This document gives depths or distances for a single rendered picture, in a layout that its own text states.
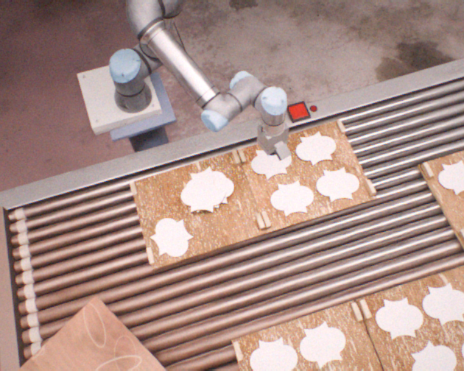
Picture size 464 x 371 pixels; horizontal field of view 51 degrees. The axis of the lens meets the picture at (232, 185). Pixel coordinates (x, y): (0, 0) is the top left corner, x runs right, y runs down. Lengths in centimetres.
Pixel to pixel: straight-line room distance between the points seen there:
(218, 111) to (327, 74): 188
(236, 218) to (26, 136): 190
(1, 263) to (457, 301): 151
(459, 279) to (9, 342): 145
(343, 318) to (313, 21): 238
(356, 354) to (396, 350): 12
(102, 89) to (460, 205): 144
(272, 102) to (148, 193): 61
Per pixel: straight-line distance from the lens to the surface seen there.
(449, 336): 171
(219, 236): 170
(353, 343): 163
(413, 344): 167
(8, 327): 179
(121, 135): 203
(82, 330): 159
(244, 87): 151
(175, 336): 164
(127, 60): 189
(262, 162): 180
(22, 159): 323
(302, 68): 329
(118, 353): 155
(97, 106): 207
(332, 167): 183
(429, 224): 183
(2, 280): 184
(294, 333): 161
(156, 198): 179
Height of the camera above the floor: 252
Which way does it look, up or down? 63 degrees down
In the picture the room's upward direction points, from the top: 6 degrees counter-clockwise
